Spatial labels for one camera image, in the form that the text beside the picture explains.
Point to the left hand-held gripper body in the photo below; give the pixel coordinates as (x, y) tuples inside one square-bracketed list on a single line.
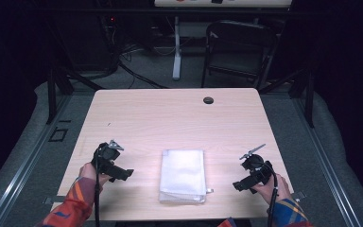
[(105, 156)]

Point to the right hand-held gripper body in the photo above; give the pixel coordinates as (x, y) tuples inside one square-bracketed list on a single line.
[(258, 168)]

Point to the white towel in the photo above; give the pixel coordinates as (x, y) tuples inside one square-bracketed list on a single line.
[(182, 175)]

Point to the person's left hand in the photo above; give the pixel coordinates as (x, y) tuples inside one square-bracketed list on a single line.
[(89, 171)]

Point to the person's right hand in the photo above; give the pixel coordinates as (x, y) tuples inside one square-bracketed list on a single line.
[(280, 190)]

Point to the person's plaid clothing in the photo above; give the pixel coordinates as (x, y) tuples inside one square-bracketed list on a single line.
[(228, 223)]

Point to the dark cabinet with red light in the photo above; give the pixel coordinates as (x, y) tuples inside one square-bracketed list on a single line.
[(88, 41)]

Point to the white desk leg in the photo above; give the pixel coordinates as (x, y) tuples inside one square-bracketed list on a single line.
[(177, 56)]

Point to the black folding chair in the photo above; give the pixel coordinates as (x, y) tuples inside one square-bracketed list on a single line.
[(242, 34)]

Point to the grey metal table bracket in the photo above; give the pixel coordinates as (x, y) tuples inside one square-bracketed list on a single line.
[(298, 195), (55, 199)]

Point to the aluminium floor rail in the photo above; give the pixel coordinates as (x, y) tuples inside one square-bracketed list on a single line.
[(22, 170), (327, 164)]

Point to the black metal frame post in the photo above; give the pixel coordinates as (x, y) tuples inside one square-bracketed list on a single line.
[(309, 101), (51, 97)]

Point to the black horizontal frame bar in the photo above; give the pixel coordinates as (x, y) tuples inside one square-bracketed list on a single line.
[(138, 12)]

